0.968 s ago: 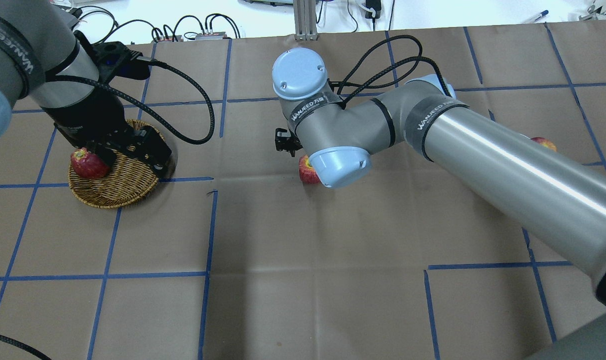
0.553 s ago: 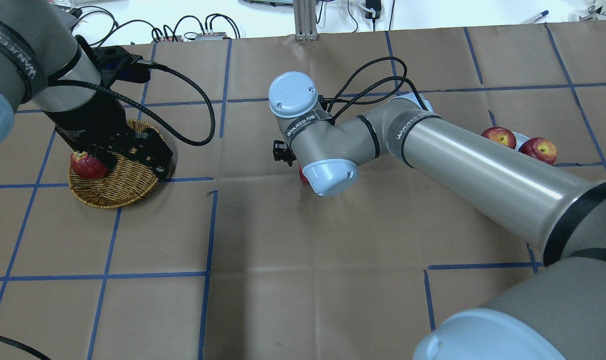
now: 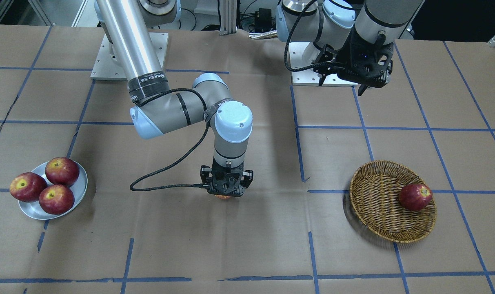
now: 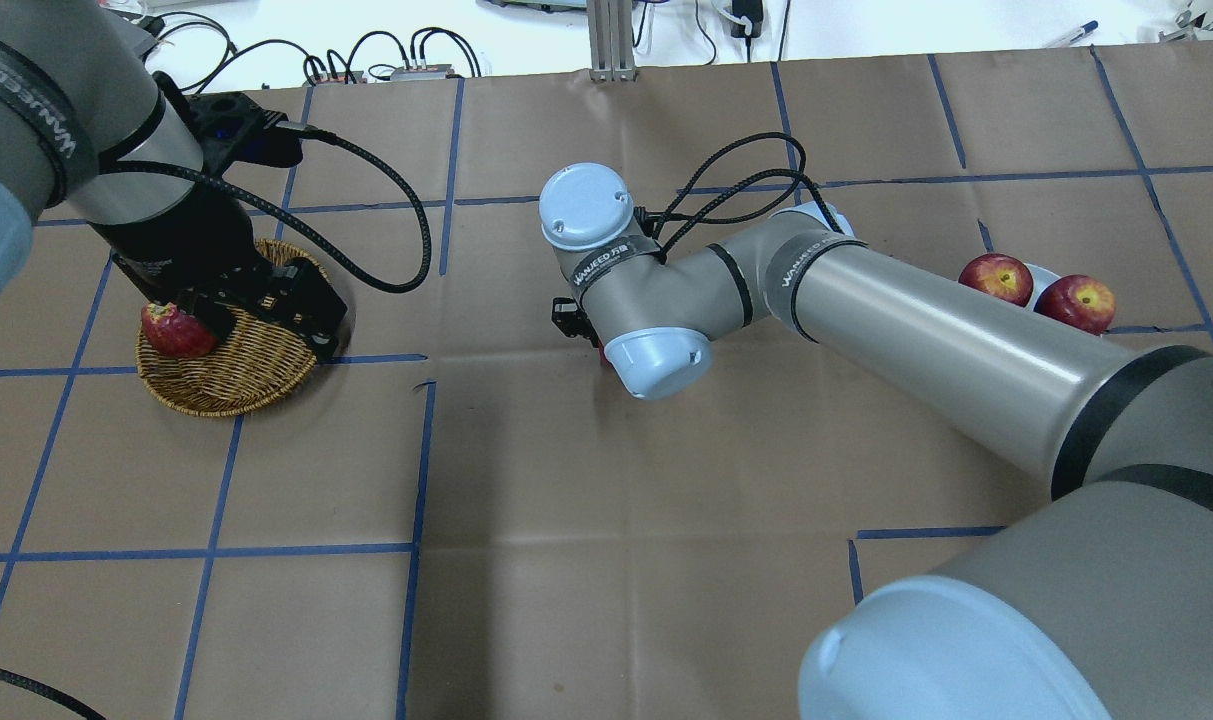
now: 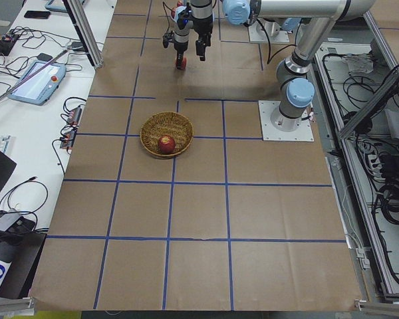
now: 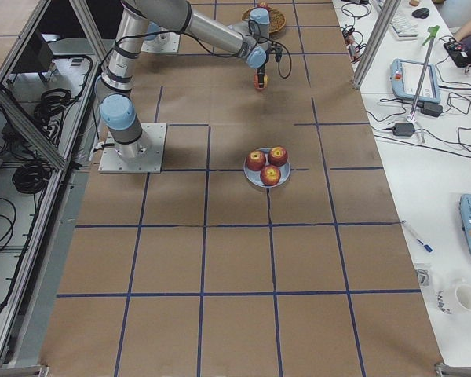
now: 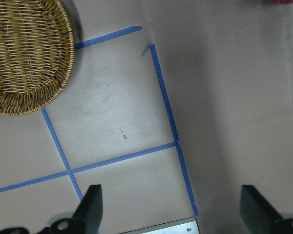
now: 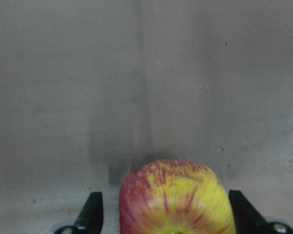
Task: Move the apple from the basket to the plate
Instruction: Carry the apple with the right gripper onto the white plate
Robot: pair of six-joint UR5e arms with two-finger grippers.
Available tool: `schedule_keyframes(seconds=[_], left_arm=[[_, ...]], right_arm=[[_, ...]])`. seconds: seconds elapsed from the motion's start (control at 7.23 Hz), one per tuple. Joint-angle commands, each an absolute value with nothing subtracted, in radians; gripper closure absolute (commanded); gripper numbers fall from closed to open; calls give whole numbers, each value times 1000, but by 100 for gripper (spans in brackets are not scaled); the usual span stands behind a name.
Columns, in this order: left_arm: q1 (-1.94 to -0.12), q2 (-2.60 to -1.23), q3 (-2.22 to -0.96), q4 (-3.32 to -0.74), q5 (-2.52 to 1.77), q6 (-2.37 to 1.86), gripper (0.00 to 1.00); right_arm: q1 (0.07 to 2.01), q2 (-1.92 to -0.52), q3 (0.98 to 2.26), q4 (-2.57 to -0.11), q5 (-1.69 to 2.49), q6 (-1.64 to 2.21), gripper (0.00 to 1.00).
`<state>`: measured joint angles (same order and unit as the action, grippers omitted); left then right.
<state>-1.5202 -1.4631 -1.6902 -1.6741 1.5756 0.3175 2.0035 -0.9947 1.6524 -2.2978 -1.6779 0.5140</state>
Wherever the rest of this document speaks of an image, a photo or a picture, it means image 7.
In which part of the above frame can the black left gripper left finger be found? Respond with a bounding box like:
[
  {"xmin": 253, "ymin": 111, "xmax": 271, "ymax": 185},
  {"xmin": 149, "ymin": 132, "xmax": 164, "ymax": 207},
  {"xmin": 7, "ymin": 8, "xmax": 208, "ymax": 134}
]
[{"xmin": 0, "ymin": 184, "xmax": 104, "ymax": 234}]

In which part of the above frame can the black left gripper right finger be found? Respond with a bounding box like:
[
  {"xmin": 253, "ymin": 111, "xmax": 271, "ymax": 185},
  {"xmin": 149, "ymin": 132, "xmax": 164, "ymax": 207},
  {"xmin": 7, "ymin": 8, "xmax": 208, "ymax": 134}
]
[{"xmin": 240, "ymin": 185, "xmax": 293, "ymax": 234}]

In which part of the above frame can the brown wicker basket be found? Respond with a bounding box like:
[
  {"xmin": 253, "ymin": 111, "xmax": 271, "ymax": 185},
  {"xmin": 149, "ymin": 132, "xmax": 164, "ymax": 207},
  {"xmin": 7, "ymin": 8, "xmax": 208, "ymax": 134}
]
[{"xmin": 0, "ymin": 0, "xmax": 75, "ymax": 116}]

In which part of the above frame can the red apple plate left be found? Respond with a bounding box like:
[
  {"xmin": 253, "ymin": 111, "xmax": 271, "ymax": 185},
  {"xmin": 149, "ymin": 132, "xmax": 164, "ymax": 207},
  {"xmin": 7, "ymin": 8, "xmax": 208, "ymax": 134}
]
[{"xmin": 273, "ymin": 0, "xmax": 293, "ymax": 4}]

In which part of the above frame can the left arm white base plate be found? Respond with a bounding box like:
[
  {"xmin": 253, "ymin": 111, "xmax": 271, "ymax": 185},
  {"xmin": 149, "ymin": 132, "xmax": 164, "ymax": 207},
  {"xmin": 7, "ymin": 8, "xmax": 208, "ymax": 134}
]
[{"xmin": 125, "ymin": 217, "xmax": 200, "ymax": 234}]

